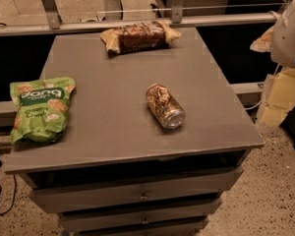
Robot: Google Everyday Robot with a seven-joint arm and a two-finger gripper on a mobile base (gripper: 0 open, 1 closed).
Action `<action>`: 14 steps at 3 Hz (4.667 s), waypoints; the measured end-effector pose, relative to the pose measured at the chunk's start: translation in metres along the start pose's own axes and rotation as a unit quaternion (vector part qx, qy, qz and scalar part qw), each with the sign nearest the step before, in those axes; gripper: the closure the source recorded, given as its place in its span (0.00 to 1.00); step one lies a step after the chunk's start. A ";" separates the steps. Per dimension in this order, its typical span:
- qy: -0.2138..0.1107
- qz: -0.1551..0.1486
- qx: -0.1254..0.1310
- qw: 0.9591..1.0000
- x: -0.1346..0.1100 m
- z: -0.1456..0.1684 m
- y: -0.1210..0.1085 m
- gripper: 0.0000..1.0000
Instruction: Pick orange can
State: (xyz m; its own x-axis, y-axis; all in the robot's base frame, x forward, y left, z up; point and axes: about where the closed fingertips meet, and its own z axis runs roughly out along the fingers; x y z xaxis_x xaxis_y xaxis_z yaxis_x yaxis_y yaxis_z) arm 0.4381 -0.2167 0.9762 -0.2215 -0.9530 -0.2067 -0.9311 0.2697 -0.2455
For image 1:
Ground left grey shelf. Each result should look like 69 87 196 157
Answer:
0 101 17 127

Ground bottom grey drawer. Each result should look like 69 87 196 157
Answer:
73 216 210 236

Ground yellow foam blocks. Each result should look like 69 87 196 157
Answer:
257 67 295 127

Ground orange soda can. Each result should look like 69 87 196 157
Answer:
146 84 186 129

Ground green snack bag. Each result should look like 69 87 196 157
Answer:
10 77 76 144

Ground grey drawer cabinet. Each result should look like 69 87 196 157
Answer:
3 27 266 236

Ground grey drawer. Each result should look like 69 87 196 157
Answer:
29 166 243 213
60 198 221 232
73 216 210 236

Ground brown chip bag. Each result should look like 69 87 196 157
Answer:
100 21 182 54

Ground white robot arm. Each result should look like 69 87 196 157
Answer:
270 0 295 68

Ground top grey drawer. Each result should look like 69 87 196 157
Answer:
29 166 243 213

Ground middle grey drawer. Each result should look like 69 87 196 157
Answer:
60 198 221 232

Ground metal rail frame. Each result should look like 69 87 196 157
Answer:
0 0 278 36

